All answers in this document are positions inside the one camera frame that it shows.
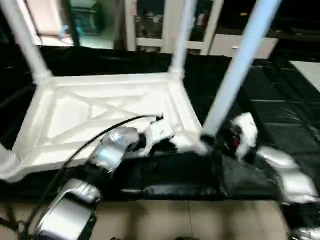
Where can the black table mat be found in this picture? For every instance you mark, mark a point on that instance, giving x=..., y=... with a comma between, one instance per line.
x=260, y=110

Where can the white glass door cabinet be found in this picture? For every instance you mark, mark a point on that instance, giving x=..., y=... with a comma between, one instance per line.
x=170, y=25

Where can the teal plastic stool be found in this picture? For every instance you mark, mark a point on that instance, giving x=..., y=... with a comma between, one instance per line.
x=85, y=20

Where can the white drawer unit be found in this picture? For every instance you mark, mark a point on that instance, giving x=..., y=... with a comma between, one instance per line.
x=242, y=45

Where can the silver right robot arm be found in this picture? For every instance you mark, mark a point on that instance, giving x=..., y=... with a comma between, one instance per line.
x=290, y=185

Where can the white plastic table leg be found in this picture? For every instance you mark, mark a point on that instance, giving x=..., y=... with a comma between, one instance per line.
x=7, y=160
x=181, y=35
x=25, y=40
x=237, y=65

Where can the white plastic table top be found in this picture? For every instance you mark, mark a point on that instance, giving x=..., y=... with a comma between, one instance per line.
x=100, y=110

